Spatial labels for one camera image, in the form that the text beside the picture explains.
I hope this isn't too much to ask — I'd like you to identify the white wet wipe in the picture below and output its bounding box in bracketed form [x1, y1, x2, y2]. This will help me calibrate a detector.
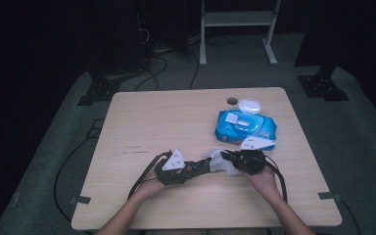
[207, 148, 243, 176]

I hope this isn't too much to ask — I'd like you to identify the blue toy car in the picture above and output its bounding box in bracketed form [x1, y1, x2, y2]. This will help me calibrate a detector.
[180, 160, 212, 179]

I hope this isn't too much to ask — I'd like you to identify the person's right hand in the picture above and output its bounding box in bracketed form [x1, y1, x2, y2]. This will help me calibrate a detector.
[246, 165, 281, 198]

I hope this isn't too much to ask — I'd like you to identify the black thin cable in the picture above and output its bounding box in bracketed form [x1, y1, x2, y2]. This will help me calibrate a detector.
[188, 51, 201, 90]
[339, 198, 362, 235]
[133, 55, 169, 92]
[53, 136, 94, 235]

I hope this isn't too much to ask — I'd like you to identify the black stand base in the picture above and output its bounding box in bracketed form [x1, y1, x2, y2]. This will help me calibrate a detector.
[76, 67, 122, 107]
[297, 63, 351, 102]

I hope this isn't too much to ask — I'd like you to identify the person's left hand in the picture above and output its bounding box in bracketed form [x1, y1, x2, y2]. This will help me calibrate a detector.
[136, 177, 168, 200]

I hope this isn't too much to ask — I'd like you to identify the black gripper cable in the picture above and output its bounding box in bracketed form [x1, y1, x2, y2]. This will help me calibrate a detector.
[263, 154, 289, 204]
[126, 150, 173, 201]

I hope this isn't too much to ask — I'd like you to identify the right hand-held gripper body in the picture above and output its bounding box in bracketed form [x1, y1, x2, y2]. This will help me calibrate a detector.
[229, 135, 277, 176]

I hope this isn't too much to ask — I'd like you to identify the white metal stand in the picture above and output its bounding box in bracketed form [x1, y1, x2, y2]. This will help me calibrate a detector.
[199, 0, 282, 67]

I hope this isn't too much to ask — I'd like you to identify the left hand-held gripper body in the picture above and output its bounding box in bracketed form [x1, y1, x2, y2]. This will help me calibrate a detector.
[155, 149, 194, 186]

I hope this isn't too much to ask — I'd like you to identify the blue wet wipes pack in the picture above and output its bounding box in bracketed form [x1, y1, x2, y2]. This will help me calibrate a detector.
[214, 97, 278, 152]

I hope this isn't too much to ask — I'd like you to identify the grey tape piece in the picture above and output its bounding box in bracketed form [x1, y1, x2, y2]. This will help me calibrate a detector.
[317, 191, 343, 201]
[70, 195, 92, 206]

